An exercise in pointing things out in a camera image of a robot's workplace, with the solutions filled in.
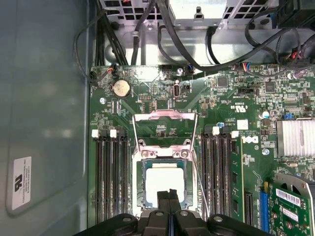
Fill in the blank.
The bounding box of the metal socket cover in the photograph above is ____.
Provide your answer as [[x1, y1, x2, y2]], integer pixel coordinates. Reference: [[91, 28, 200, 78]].
[[132, 109, 199, 159]]

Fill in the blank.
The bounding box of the CPU socket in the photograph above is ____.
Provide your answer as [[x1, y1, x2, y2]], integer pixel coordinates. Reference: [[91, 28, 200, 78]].
[[132, 145, 199, 218]]

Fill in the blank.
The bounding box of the blue expansion slot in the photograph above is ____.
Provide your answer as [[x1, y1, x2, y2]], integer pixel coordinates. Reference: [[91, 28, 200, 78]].
[[258, 181, 271, 234]]

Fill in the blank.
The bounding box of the silver chipset heatsink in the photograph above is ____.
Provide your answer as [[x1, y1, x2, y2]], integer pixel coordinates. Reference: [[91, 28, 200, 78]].
[[276, 118, 315, 158]]

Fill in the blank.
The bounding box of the thin black cable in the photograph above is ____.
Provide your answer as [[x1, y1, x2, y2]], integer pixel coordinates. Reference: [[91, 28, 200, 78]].
[[73, 9, 110, 84]]

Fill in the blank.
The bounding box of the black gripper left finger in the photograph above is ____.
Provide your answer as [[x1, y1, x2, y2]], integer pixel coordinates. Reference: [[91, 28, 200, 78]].
[[72, 190, 171, 236]]

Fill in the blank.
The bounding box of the black cable bundle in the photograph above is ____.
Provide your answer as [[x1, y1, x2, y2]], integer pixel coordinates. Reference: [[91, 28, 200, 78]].
[[95, 0, 129, 66]]

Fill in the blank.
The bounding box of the silver CPU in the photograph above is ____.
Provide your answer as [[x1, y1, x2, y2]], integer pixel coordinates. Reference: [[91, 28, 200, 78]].
[[142, 158, 188, 209]]

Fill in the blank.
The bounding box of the thick black cable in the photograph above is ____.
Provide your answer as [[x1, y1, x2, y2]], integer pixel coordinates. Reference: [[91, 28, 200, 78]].
[[155, 0, 306, 73]]

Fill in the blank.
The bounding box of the round coin battery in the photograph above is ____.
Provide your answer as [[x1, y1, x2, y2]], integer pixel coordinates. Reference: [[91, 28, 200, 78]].
[[112, 79, 131, 99]]

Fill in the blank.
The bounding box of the graphics card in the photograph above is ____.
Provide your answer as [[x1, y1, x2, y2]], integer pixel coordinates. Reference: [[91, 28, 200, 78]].
[[267, 172, 315, 236]]

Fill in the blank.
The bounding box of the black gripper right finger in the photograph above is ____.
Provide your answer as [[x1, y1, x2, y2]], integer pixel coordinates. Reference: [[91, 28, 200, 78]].
[[169, 188, 268, 236]]

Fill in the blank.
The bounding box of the green motherboard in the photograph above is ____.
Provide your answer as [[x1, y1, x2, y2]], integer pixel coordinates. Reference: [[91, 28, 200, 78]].
[[88, 64, 315, 236]]

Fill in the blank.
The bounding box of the wire locking lever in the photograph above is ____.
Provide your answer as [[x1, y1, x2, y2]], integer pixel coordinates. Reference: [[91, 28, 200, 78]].
[[191, 154, 210, 219]]

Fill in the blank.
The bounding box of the black PC case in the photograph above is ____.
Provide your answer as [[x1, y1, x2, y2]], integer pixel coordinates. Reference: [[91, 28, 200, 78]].
[[0, 0, 315, 236]]

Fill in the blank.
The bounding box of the case wall sticker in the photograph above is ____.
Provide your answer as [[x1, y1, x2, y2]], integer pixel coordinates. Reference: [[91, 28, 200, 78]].
[[11, 156, 32, 211]]

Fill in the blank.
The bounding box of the black expansion slot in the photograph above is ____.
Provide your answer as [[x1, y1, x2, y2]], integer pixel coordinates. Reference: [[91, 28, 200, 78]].
[[243, 191, 254, 227]]

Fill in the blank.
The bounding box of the silver USB port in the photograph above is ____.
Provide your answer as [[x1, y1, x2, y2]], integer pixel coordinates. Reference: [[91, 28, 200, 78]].
[[173, 78, 182, 99]]

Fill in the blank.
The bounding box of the green RAM stick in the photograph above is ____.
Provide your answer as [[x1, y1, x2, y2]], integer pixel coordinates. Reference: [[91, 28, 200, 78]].
[[231, 136, 245, 222]]

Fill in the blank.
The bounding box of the silver metal drive cage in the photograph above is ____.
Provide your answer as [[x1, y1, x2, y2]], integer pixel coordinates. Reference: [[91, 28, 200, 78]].
[[103, 0, 279, 28]]

